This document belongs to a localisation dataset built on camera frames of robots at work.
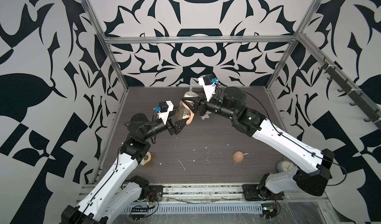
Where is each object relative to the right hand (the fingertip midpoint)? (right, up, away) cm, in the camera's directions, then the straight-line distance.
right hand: (186, 94), depth 59 cm
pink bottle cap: (+28, -33, +24) cm, 49 cm away
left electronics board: (-22, -56, +9) cm, 61 cm away
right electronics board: (+39, -55, +12) cm, 68 cm away
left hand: (-2, -6, +5) cm, 8 cm away
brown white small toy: (-22, -35, +24) cm, 48 cm away
